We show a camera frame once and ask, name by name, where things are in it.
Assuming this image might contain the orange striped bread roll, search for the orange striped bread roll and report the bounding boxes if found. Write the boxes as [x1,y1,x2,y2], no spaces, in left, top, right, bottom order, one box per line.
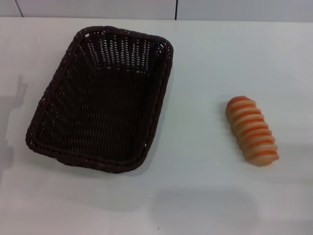
[225,95,280,167]

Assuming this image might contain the dark brown woven basket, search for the dark brown woven basket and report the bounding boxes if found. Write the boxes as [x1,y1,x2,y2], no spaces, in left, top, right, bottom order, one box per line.
[25,25,176,174]

